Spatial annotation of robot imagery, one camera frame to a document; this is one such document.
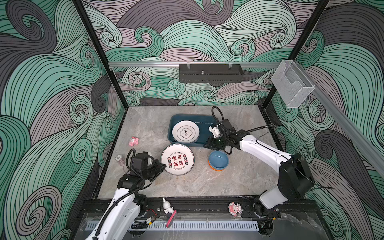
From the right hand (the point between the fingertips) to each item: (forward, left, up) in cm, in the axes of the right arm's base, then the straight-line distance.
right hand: (204, 146), depth 83 cm
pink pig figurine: (-30, -14, -9) cm, 34 cm away
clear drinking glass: (+18, +31, -8) cm, 36 cm away
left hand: (-10, +21, -3) cm, 23 cm away
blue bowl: (-5, -8, -7) cm, 12 cm away
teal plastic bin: (+27, -1, -12) cm, 29 cm away
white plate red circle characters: (-5, +15, -6) cm, 17 cm away
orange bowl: (-9, -3, -8) cm, 12 cm away
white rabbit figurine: (-29, +20, -8) cm, 36 cm away
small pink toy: (+8, +46, -8) cm, 47 cm away
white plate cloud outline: (+16, +11, -9) cm, 22 cm away
